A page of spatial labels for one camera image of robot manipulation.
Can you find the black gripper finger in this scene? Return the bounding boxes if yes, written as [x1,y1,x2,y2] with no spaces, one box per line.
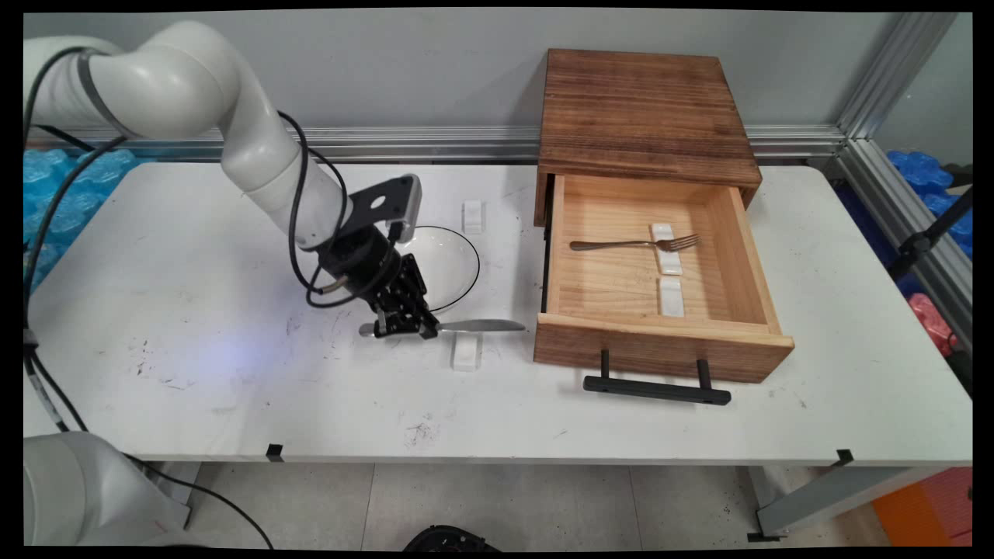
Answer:
[397,255,441,341]
[374,280,421,340]

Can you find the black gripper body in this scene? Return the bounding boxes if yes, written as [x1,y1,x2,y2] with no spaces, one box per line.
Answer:
[315,225,405,300]

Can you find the silver metal table knife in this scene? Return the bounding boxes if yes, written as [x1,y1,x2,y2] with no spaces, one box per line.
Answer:
[359,318,527,338]

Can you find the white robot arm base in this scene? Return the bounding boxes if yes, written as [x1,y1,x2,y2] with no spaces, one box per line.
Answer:
[23,431,193,548]

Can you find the white plate with black rim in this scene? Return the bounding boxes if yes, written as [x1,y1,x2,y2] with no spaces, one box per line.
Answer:
[398,225,481,314]

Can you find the silver metal fork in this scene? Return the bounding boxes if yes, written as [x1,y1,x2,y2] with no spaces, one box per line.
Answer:
[569,234,700,253]

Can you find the black round object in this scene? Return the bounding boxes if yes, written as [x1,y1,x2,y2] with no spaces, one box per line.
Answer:
[402,525,502,553]

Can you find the light wooden drawer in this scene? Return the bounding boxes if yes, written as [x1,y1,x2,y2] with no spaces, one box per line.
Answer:
[533,173,795,384]

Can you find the dark brown wooden cabinet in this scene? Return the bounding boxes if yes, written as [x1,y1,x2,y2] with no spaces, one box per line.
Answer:
[533,48,763,227]

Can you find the blue bubble wrap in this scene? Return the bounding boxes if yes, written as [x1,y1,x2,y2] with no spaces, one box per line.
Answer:
[888,150,973,261]
[23,149,142,290]

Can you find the grey table leg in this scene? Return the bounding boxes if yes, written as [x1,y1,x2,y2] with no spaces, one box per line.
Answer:
[747,464,945,543]

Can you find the black stand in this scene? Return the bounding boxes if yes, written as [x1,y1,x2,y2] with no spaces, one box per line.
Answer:
[888,165,973,282]

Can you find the red bubble wrap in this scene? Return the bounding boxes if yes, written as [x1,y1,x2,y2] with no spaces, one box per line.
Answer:
[909,293,961,358]

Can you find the orange box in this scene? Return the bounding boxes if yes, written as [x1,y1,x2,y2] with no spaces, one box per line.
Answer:
[871,467,973,548]

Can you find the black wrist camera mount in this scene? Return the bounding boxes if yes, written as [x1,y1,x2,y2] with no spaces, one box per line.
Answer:
[342,174,424,244]

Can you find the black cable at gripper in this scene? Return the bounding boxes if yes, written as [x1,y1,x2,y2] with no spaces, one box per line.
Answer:
[277,110,389,310]

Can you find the long aluminium wall rail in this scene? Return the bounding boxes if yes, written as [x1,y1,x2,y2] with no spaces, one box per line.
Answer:
[23,124,847,165]

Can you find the black cable at base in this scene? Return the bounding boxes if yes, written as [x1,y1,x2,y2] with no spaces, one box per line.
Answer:
[124,457,274,550]

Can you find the black metal drawer handle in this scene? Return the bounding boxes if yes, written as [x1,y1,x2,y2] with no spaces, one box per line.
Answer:
[583,349,732,406]

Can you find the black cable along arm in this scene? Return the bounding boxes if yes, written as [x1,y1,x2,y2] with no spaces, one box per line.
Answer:
[23,47,129,432]

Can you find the aluminium side rail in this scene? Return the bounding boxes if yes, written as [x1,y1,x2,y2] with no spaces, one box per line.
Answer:
[831,138,973,352]

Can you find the aluminium frame post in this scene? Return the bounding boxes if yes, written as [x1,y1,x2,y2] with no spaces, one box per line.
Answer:
[835,12,961,142]

